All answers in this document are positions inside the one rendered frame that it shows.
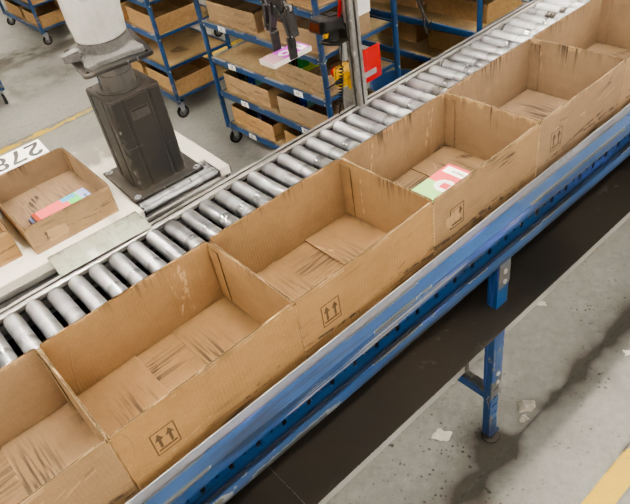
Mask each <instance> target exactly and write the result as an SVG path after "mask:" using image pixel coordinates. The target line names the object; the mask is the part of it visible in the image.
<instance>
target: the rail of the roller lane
mask: <svg viewBox="0 0 630 504"><path fill-rule="evenodd" d="M544 1H545V0H532V1H531V2H529V3H527V4H525V5H524V6H522V7H520V8H519V9H517V10H515V11H513V12H512V13H510V14H508V15H507V16H505V17H503V18H501V19H500V20H498V21H496V22H495V23H493V24H491V25H489V26H488V27H486V28H484V29H482V30H481V31H479V32H477V33H476V34H474V35H472V36H470V37H469V38H467V39H465V40H464V41H462V42H460V43H458V44H457V45H455V46H453V47H451V48H450V49H448V50H446V51H445V52H443V53H441V54H439V55H438V56H436V57H434V58H433V59H431V60H429V61H427V62H426V63H424V64H422V65H420V66H419V67H417V68H415V69H414V70H412V71H410V72H408V73H407V74H405V75H403V76H402V77H400V78H398V79H396V80H395V81H393V82H391V83H389V84H388V85H386V86H384V87H383V88H381V89H379V90H377V91H376V92H374V93H372V94H371V95H369V96H367V103H366V104H363V106H368V107H370V108H371V103H372V101H373V100H374V99H381V100H383V96H384V94H385V93H386V92H388V91H390V92H393V93H395V89H396V87H397V86H398V85H405V86H406V83H407V81H408V80H409V79H410V78H415V79H417V77H418V75H419V73H420V72H422V71H425V72H429V68H430V67H431V66H432V65H438V66H439V64H440V62H441V60H442V59H444V58H446V59H449V58H450V57H451V55H452V54H453V53H454V52H457V53H459V52H460V51H461V49H462V48H463V47H464V46H467V47H470V46H471V43H472V42H473V41H475V40H477V41H480V39H481V37H482V36H483V35H490V33H491V31H492V30H493V29H500V26H501V25H502V24H504V23H505V24H509V21H510V20H511V19H512V18H518V16H519V14H520V13H527V11H528V9H529V8H531V7H532V8H535V7H536V5H537V4H538V3H539V2H541V3H544ZM361 107H362V106H361ZM361 107H359V106H357V105H354V104H353V105H352V106H350V107H348V108H346V109H345V110H343V111H341V112H340V114H339V113H338V114H336V115H334V116H333V117H331V118H329V119H328V120H326V121H324V122H322V123H321V124H319V125H317V126H315V127H314V128H312V129H310V130H309V131H307V132H305V133H303V134H302V135H300V136H298V137H297V138H295V139H293V140H291V141H290V142H288V143H286V144H284V145H283V146H281V147H279V148H278V149H276V150H274V151H272V152H271V153H269V154H267V155H266V156H265V157H263V158H262V159H261V160H259V161H256V162H254V163H252V164H250V165H248V166H247V167H245V168H243V169H241V170H240V171H238V172H236V173H235V174H233V175H231V176H229V177H228V178H226V179H224V180H223V181H221V182H219V183H217V184H216V185H214V186H212V187H210V188H209V189H207V190H205V191H204V192H202V193H200V194H198V195H197V196H195V197H193V198H192V199H190V200H188V201H186V202H185V203H183V204H181V205H179V206H178V207H176V208H174V209H173V210H171V211H169V212H167V213H166V214H164V215H162V216H161V217H159V218H157V219H155V220H154V221H152V222H150V224H151V225H152V227H151V228H149V229H148V230H146V231H144V232H142V233H140V234H139V235H137V236H135V237H133V238H131V239H129V240H128V241H126V242H124V243H122V244H120V245H119V246H117V247H115V248H113V249H111V250H110V251H108V252H106V253H104V254H102V255H100V256H99V257H97V258H95V259H93V260H91V261H90V262H88V263H86V264H84V265H82V266H80V267H79V268H77V269H75V270H73V271H71V272H70V273H68V274H66V275H64V276H60V275H59V276H57V277H56V278H54V279H52V280H50V281H49V282H47V283H45V284H43V285H42V286H40V287H38V288H37V289H35V290H33V291H31V292H30V293H28V294H26V295H25V296H23V297H21V298H19V299H18V300H16V301H14V302H13V303H11V304H10V305H9V306H7V307H6V308H3V309H1V310H0V332H1V333H2V335H3V336H4V338H5V339H6V340H7V341H8V340H10V339H12V337H11V335H10V334H9V332H8V331H7V330H6V328H5V327H4V325H3V320H4V318H5V317H6V316H7V315H8V314H10V313H18V314H20V315H21V316H22V318H23V319H24V320H25V321H26V323H27V324H28V325H29V327H31V326H33V325H35V323H34V322H33V321H32V319H31V318H30V317H29V316H28V314H27V313H26V310H25V309H26V305H27V304H28V303H29V302H30V301H32V300H40V301H42V302H43V303H44V305H45V306H46V307H47V308H48V309H49V311H50V312H51V313H52V314H53V313H54V312H56V311H57V310H56V309H55V308H54V306H53V305H52V304H51V303H50V302H49V301H48V299H47V294H48V292H49V291H50V290H51V289H53V288H55V287H60V288H62V289H64V291H65V292H66V293H67V294H68V295H69V296H70V297H71V298H72V299H73V300H76V299H77V298H78V297H77V296H76V295H75V294H74V293H73V292H72V290H71V289H70V288H69V286H68V282H69V280H70V279H71V278H72V277H73V276H75V275H81V276H83V277H84V278H85V279H86V280H87V281H88V282H89V283H90V284H91V285H92V286H93V287H94V288H96V287H97V286H99V285H98V284H97V283H96V282H95V281H94V280H93V279H92V278H91V277H90V276H89V268H90V267H91V266H92V265H93V264H96V263H101V264H103V265H104V266H105V267H106V268H107V269H108V270H109V271H110V272H111V273H113V274H114V275H117V274H119V273H118V272H117V271H116V270H115V269H114V268H112V267H111V266H110V264H109V262H108V259H109V256H110V255H111V254H112V253H114V252H121V253H123V254H124V255H125V256H126V257H127V258H128V259H130V260H131V261H132V262H133V263H134V264H135V263H137V262H138V261H137V260H136V259H134V258H133V257H132V256H131V255H130V254H129V253H128V245H129V244H130V243H131V242H132V241H136V240H137V241H140V242H142V243H143V244H144V245H145V246H147V247H148V248H149V249H150V250H151V251H153V252H155V251H157V250H156V249H154V248H153V247H152V246H151V245H150V244H148V243H147V241H146V236H147V234H148V233H149V232H150V231H151V230H158V231H160V232H161V233H162V234H164V235H165V236H166V237H168V238H169V239H170V240H171V241H173V240H175V239H174V238H172V237H171V236H170V235H168V234H167V233H166V232H165V230H164V225H165V223H166V222H167V221H168V220H170V219H175V220H177V221H178V222H180V223H181V224H182V225H184V226H185V227H186V228H188V229H189V230H191V229H192V228H191V227H189V226H188V225H186V224H185V223H184V222H183V221H182V214H183V212H184V211H185V210H187V209H193V210H194V211H196V212H197V213H199V214H200V215H202V216H203V217H205V218H206V219H207V220H208V219H209V218H208V217H207V216H205V215H204V214H202V213H201V212H200V211H199V204H200V202H201V201H202V200H204V199H209V200H211V201H213V202H214V203H216V204H217V205H219V206H220V207H222V208H223V209H226V208H225V207H223V206H222V205H220V204H218V203H217V202H216V200H215V196H216V193H217V192H218V191H219V190H222V189H225V190H227V191H228V192H230V193H232V194H233V195H235V194H234V193H233V192H232V190H231V187H232V184H233V183H234V182H235V181H236V180H242V181H243V182H245V183H247V184H248V182H247V176H248V174H249V173H250V172H252V171H257V172H259V173H261V174H263V172H262V168H263V166H264V164H265V163H267V162H272V163H274V164H276V165H278V164H277V159H278V157H279V155H281V154H283V153H286V154H288V155H290V156H292V154H291V152H292V149H293V147H294V146H296V145H301V146H303V147H305V148H306V146H305V144H306V141H307V139H308V138H309V137H315V138H318V139H319V135H320V132H321V131H322V130H323V129H329V130H331V131H333V125H334V123H335V122H337V121H342V122H344V123H346V117H347V116H348V115H349V114H350V113H354V114H356V115H358V112H359V109H360V108H361ZM263 175H264V174H263ZM264 176H265V175H264ZM248 185H250V184H248ZM250 186H251V185H250ZM235 196H236V197H238V198H240V197H239V196H237V195H235ZM240 199H242V198H240Z"/></svg>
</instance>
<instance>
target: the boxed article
mask: <svg viewBox="0 0 630 504"><path fill-rule="evenodd" d="M296 45H297V52H298V57H300V56H302V55H304V54H306V53H308V52H310V51H312V48H311V46H310V45H307V44H304V43H301V42H297V41H296ZM298 57H297V58H298ZM259 61H260V64H261V65H264V66H267V67H269V68H272V69H276V68H278V67H280V66H282V65H284V64H286V63H288V62H290V61H292V60H290V58H289V52H288V47H287V46H286V47H284V48H282V49H280V50H278V51H275V52H273V53H271V54H269V55H267V56H265V57H263V58H261V59H259Z"/></svg>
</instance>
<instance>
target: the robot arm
mask: <svg viewBox="0 0 630 504"><path fill-rule="evenodd" d="M57 1H58V4H59V7H60V9H61V12H62V14H63V16H64V19H65V21H66V23H67V25H68V28H69V30H70V31H71V33H72V35H73V37H74V40H75V43H76V44H74V45H72V46H70V47H69V49H70V50H69V51H67V52H66V53H64V54H62V55H61V58H62V60H63V61H64V64H70V63H75V62H82V63H83V64H84V67H85V70H86V71H93V70H95V69H97V68H99V67H101V66H104V65H106V64H109V63H112V62H114V61H117V60H119V59H122V58H125V57H127V56H130V55H133V54H137V53H141V52H143V51H144V50H145V49H144V46H143V44H141V43H138V42H137V41H136V40H135V39H134V38H133V37H132V36H131V35H130V34H129V31H128V29H127V27H126V24H125V21H124V17H123V12H122V9H121V4H120V0H57ZM260 2H261V5H262V11H263V20H264V28H265V30H268V32H269V33H270V36H271V41H272V47H273V52H275V51H278V50H280V49H282V48H281V42H280V36H279V31H278V29H277V28H276V27H277V15H278V18H280V19H281V22H282V24H283V27H284V29H285V32H286V34H287V37H288V38H286V42H287V47H288V52H289V58H290V60H293V59H295V58H297V57H298V52H297V45H296V40H295V37H297V36H299V31H298V27H297V22H296V18H295V14H294V5H293V4H288V3H287V1H286V0H260ZM284 11H285V13H284ZM282 13H284V14H282ZM281 14H282V15H281ZM267 24H269V25H267ZM276 30H277V31H276ZM290 34H291V35H290Z"/></svg>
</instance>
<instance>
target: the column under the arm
mask: <svg viewBox="0 0 630 504"><path fill-rule="evenodd" d="M133 71H134V74H135V77H136V83H135V84H134V85H133V86H132V87H131V88H129V89H127V90H124V91H120V92H115V93H109V92H106V91H105V90H104V89H103V88H102V85H101V83H100V82H99V83H97V84H94V85H92V86H90V87H87V88H86V93H87V96H88V98H89V101H90V103H91V105H92V108H93V110H94V113H95V115H96V118H97V120H98V122H99V124H100V127H101V130H102V132H103V135H104V137H105V139H106V142H107V144H108V147H109V149H110V152H111V154H112V156H113V159H114V161H115V164H116V166H117V167H115V168H113V169H111V170H108V171H107V172H105V173H103V175H104V176H105V177H106V178H107V179H108V180H109V181H110V182H112V183H113V184H114V185H115V186H116V187H117V188H118V189H120V190H121V191H122V192H123V193H124V194H125V195H127V196H128V197H129V198H130V199H131V200H132V201H133V202H135V203H136V204H139V203H140V202H142V201H144V200H146V199H148V198H150V197H152V196H154V195H156V194H157V193H159V192H161V191H163V190H165V189H167V188H169V187H171V186H173V185H175V184H176V183H178V182H180V181H182V180H184V179H186V178H188V177H190V176H192V175H193V174H195V173H197V172H199V171H201V170H203V169H204V167H203V166H202V165H201V164H199V163H198V162H196V161H195V160H193V159H192V158H190V157H189V156H187V155H186V154H184V153H183V152H181V150H180V147H179V144H178V141H177V138H176V135H175V132H174V129H173V126H172V123H171V120H170V117H169V114H168V111H167V108H166V105H165V102H164V99H163V96H162V93H161V89H160V86H159V83H158V82H157V81H156V80H154V79H153V78H151V77H149V76H147V75H146V74H144V73H142V72H140V71H138V70H137V69H134V68H133Z"/></svg>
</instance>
